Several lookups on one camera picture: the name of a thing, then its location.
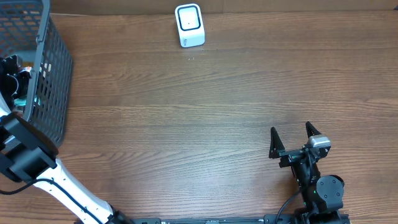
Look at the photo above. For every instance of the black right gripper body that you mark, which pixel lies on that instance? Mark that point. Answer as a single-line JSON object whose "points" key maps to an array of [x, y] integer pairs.
{"points": [[294, 155]]}

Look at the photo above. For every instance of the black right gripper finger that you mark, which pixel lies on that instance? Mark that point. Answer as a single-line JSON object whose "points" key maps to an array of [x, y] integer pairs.
{"points": [[276, 146], [311, 130]]}

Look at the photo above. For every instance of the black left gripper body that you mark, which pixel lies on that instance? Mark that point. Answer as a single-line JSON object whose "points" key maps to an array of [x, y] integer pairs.
{"points": [[8, 66]]}

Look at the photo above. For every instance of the orange snack packet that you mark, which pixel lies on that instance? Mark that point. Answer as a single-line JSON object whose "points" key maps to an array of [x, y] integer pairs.
{"points": [[26, 69]]}

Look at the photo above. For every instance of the teal tissue packet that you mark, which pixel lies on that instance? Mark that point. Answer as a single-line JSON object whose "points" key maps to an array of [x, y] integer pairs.
{"points": [[21, 102]]}

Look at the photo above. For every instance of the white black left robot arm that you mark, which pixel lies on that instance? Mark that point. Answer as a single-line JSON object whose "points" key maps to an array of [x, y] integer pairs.
{"points": [[31, 157]]}

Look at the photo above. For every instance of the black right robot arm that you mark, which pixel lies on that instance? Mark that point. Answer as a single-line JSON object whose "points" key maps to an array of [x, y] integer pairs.
{"points": [[322, 195]]}

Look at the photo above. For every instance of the white barcode scanner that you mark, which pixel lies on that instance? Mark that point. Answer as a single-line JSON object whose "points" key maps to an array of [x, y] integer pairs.
{"points": [[190, 26]]}

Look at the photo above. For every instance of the grey plastic mesh basket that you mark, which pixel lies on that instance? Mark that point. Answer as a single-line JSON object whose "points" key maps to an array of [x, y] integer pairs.
{"points": [[28, 31]]}

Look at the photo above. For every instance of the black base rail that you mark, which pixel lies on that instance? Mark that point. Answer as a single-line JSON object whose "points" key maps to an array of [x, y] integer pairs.
{"points": [[267, 219]]}

